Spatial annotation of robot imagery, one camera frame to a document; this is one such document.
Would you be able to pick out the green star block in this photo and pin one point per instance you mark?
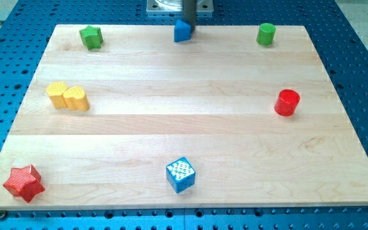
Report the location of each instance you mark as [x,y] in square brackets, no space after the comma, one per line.
[91,37]

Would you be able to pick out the yellow heart block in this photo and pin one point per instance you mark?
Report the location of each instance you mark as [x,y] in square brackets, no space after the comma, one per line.
[75,99]

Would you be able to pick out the blue perforated table frame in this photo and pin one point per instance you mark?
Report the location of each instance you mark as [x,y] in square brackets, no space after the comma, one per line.
[25,34]

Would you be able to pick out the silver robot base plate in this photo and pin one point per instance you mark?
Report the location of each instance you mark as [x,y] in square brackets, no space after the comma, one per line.
[175,6]

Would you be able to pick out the red star block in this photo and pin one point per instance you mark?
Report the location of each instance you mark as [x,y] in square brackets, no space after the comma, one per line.
[24,182]

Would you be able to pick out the red cylinder block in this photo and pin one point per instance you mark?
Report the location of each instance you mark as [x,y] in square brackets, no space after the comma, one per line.
[287,102]

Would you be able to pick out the green cylinder block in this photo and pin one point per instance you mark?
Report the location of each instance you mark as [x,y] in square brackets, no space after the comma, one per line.
[266,34]

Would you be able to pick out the wooden board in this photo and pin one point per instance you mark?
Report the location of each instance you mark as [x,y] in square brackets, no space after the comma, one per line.
[210,99]

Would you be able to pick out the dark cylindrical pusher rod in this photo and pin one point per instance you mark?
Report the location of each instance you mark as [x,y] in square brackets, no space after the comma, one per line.
[189,9]

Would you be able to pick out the blue cube block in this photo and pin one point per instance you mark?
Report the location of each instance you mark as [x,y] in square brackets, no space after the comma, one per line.
[180,174]

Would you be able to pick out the blue triangle block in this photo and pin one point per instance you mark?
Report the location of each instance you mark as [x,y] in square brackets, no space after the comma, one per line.
[182,31]

